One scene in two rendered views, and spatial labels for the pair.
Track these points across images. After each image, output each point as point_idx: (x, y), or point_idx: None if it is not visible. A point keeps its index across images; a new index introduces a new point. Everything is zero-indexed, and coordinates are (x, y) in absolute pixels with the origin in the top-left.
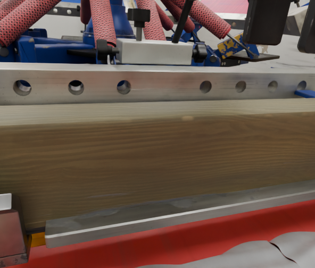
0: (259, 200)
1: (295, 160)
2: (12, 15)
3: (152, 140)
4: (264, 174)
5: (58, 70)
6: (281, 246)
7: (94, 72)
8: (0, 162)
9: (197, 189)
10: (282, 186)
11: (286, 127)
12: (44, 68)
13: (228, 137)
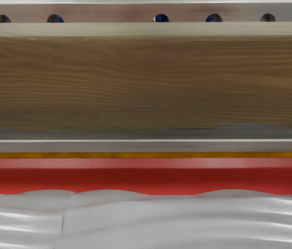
0: (48, 140)
1: (102, 100)
2: None
3: None
4: (64, 112)
5: None
6: (74, 198)
7: (19, 5)
8: None
9: None
10: (96, 131)
11: (64, 55)
12: None
13: None
